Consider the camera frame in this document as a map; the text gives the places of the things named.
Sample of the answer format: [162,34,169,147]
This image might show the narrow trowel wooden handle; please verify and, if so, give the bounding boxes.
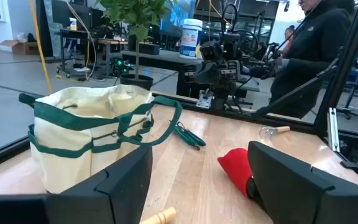
[139,207,177,224]

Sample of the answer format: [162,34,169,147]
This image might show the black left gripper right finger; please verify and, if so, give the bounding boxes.
[247,141,358,224]

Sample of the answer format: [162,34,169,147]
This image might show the person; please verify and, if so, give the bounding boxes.
[278,24,296,60]
[268,0,356,119]

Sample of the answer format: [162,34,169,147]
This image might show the white wipes canister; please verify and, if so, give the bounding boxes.
[179,18,204,60]

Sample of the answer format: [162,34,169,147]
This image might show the silver aluminium extrusion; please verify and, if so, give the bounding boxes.
[327,107,341,153]

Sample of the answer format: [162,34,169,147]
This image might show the wooden handled metal hand rake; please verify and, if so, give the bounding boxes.
[259,125,291,140]

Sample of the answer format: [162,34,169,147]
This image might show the red black gardening glove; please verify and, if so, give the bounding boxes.
[217,147,260,202]

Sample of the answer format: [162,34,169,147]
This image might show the yellow hanging cable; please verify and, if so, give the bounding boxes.
[29,0,53,95]

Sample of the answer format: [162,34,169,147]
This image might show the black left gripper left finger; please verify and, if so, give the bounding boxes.
[0,144,154,224]

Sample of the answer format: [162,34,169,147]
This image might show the green handled pruning shears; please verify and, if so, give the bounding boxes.
[173,121,207,151]

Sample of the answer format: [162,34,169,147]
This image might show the green potted plant black pot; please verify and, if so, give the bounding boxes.
[99,0,179,91]

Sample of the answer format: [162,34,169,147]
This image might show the blue screen monitor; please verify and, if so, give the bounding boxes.
[159,0,198,35]

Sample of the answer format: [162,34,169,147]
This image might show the silver arm base bracket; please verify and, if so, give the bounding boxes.
[196,90,214,110]

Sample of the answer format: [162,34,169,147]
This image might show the wooden top background desk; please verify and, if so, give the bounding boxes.
[56,29,129,78]

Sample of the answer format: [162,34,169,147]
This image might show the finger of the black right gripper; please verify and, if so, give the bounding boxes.
[193,68,218,88]
[216,73,233,95]

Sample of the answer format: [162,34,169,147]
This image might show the cardboard box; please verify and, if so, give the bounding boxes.
[0,39,40,56]

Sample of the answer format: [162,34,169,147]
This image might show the cream canvas bag green trim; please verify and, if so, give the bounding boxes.
[18,83,183,195]

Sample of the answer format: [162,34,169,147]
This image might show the black background monitor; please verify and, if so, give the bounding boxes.
[50,0,105,32]

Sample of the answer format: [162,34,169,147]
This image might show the grey side desk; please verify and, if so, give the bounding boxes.
[121,49,260,99]

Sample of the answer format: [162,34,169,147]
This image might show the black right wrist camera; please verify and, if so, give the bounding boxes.
[200,41,225,62]

